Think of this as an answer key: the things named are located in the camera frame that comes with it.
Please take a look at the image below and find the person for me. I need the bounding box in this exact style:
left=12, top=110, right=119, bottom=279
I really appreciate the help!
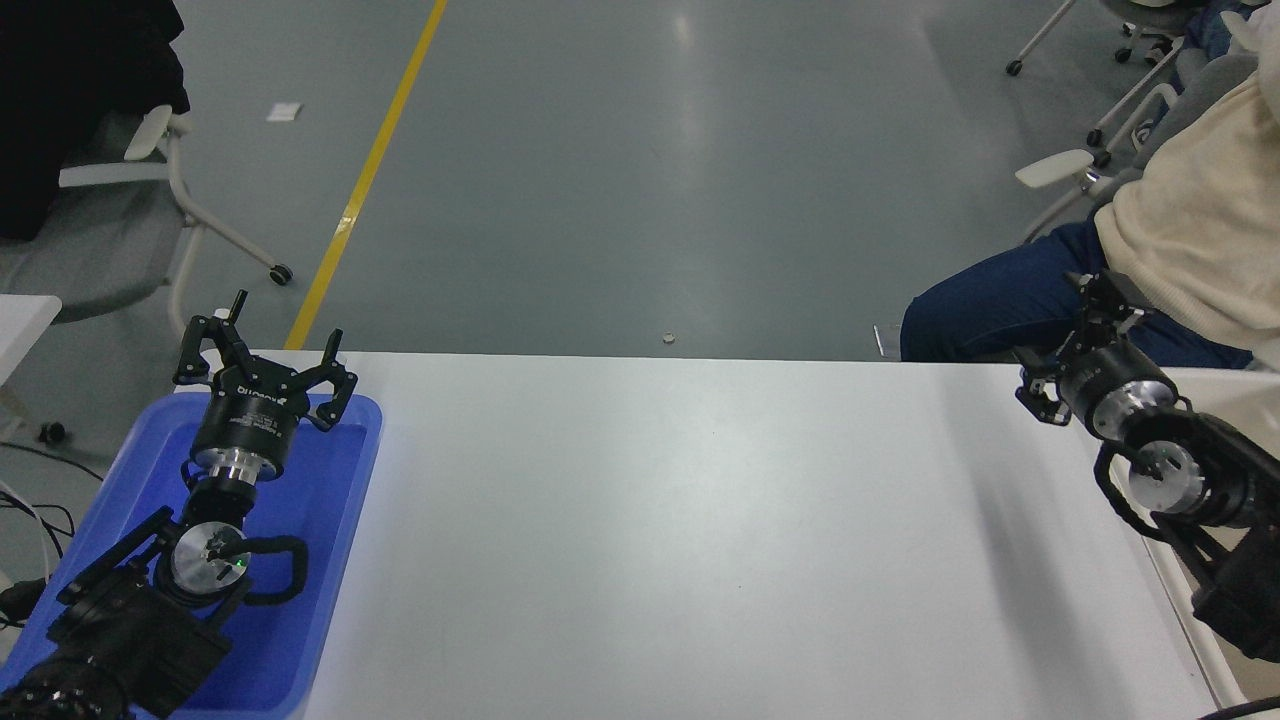
left=0, top=0, right=191, bottom=243
left=900, top=10, right=1280, bottom=373

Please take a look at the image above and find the large pale bin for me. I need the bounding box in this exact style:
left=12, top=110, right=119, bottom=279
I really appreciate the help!
left=1140, top=365, right=1280, bottom=713

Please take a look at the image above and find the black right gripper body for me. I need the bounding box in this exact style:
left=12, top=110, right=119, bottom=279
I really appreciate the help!
left=1055, top=340, right=1163, bottom=427

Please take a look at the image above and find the looped black floor cable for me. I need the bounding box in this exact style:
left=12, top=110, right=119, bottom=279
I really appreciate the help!
left=0, top=490, right=77, bottom=561

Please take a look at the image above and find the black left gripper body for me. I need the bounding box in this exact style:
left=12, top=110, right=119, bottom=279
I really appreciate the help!
left=190, top=370, right=303, bottom=471

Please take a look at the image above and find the white floor cable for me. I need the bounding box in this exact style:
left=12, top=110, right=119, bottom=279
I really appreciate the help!
left=0, top=478, right=53, bottom=583

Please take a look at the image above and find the blue plastic tray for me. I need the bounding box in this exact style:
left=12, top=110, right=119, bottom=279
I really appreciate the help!
left=0, top=392, right=384, bottom=719

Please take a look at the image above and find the white-legged office chair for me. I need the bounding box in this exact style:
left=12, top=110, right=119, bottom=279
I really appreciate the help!
left=1008, top=0, right=1201, bottom=149

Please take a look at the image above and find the grey chair white armrest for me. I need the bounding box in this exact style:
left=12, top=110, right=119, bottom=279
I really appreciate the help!
left=1015, top=48, right=1256, bottom=243

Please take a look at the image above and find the thin black floor cable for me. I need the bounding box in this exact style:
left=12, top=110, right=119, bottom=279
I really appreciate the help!
left=0, top=440, right=106, bottom=483

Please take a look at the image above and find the grey office chair white frame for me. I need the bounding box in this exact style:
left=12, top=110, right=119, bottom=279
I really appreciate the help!
left=0, top=102, right=294, bottom=326

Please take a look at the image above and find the small white side table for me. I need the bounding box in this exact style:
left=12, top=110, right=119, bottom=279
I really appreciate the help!
left=0, top=296, right=67, bottom=446

